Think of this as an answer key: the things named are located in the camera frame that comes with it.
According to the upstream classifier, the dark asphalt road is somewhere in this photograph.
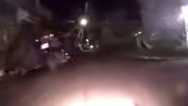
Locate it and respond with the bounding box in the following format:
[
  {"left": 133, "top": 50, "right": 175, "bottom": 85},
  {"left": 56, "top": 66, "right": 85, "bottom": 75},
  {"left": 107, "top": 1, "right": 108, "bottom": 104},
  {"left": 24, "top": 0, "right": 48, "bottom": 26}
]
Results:
[{"left": 0, "top": 40, "right": 188, "bottom": 106}]

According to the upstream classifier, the street lamp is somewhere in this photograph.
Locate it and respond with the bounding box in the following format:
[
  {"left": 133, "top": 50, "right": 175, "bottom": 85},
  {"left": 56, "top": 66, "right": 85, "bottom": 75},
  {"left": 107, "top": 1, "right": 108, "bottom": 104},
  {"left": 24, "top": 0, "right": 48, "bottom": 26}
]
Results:
[{"left": 78, "top": 16, "right": 90, "bottom": 27}]

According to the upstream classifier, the vehicle with lights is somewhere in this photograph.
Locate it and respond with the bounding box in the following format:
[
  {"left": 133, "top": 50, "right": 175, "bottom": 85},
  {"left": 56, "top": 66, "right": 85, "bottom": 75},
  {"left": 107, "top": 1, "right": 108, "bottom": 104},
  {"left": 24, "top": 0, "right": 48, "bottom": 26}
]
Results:
[{"left": 33, "top": 30, "right": 74, "bottom": 71}]

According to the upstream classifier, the dark building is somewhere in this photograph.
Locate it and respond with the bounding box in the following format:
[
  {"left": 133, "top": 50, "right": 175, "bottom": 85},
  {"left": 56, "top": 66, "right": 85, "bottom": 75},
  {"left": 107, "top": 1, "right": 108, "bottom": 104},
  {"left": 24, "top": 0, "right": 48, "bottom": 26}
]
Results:
[{"left": 0, "top": 0, "right": 49, "bottom": 75}]

